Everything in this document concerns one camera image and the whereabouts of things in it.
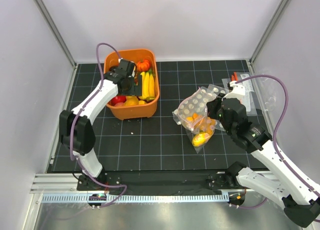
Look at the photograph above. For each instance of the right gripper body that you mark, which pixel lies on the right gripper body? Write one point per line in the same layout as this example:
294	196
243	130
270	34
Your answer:
215	112

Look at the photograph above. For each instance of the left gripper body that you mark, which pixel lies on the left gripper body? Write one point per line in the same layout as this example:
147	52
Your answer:
131	89

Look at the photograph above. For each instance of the yellow toy mango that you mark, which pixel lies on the yellow toy mango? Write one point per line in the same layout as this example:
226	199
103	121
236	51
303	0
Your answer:
200	139
131	101

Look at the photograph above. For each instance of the pink polka dot zip bag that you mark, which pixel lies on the pink polka dot zip bag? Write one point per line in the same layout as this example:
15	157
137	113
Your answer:
196	103

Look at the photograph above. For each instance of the yellow toy lemon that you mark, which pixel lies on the yellow toy lemon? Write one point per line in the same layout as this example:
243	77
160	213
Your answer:
192	118

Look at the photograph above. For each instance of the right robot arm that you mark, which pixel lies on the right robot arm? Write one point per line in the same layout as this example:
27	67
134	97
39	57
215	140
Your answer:
297	194

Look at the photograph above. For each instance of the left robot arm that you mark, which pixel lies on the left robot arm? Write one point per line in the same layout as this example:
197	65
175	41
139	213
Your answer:
76	126

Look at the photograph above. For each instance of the clear bag orange zipper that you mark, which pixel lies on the clear bag orange zipper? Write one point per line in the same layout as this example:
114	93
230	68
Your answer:
250	100

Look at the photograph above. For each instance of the white polka dot zip bag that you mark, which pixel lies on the white polka dot zip bag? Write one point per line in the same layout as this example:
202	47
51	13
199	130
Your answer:
213	90

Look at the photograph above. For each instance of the red toy apple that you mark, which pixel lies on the red toy apple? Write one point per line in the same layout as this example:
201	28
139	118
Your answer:
118	99

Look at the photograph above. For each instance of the yellow toy banana bunch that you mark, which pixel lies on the yellow toy banana bunch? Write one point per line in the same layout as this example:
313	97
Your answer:
148	87

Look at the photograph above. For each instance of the peach toy fruit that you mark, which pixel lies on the peach toy fruit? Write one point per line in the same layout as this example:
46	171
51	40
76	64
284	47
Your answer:
120	104

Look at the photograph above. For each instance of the orange toy pumpkin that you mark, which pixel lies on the orange toy pumpkin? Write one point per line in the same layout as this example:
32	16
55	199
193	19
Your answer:
143	65

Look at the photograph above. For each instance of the orange plastic basket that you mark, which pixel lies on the orange plastic basket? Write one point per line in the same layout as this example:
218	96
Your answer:
144	108

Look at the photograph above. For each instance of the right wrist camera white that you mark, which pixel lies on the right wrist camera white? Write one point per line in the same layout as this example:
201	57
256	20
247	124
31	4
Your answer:
235	90

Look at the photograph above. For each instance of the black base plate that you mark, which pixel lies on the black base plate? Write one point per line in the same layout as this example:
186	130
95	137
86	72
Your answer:
171	182

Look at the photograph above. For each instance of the grey slotted cable duct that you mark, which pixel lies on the grey slotted cable duct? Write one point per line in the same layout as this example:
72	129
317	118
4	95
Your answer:
100	198

